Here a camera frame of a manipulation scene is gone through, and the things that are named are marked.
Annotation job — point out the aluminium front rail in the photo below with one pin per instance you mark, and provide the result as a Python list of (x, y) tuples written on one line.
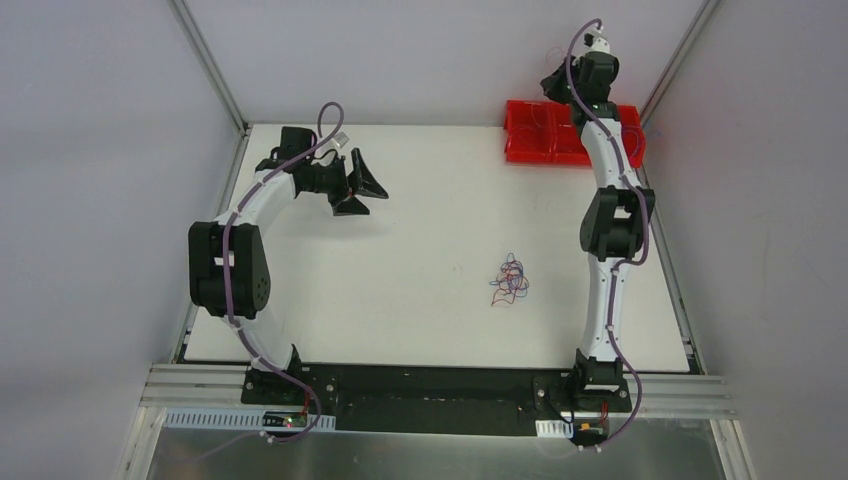
[(219, 386)]

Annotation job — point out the white slotted cable duct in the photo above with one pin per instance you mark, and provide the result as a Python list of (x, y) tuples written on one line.
[(276, 420)]

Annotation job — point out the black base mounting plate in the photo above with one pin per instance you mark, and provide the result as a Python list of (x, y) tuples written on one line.
[(436, 400)]

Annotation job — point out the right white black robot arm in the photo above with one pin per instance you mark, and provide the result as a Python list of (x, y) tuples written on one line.
[(613, 232)]

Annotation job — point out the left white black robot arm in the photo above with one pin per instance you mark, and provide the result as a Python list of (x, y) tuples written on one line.
[(229, 275)]

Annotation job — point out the left aluminium frame post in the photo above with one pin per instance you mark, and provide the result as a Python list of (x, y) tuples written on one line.
[(196, 41)]

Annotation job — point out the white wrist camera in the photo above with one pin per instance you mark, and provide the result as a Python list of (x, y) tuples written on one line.
[(338, 141), (595, 40)]

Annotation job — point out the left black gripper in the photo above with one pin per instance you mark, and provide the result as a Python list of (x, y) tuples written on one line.
[(346, 183)]

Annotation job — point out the red three-compartment plastic bin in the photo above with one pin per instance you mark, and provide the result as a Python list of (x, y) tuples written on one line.
[(543, 133)]

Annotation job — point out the aluminium frame post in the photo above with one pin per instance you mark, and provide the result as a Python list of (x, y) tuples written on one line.
[(701, 20), (196, 41)]

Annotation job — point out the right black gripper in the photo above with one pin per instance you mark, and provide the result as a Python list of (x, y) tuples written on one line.
[(553, 85)]

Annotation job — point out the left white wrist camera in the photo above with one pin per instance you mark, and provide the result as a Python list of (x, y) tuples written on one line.
[(338, 141)]

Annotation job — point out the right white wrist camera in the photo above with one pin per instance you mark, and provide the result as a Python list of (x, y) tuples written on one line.
[(595, 40)]

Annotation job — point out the right aluminium frame post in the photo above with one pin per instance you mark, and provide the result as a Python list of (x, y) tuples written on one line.
[(701, 20)]

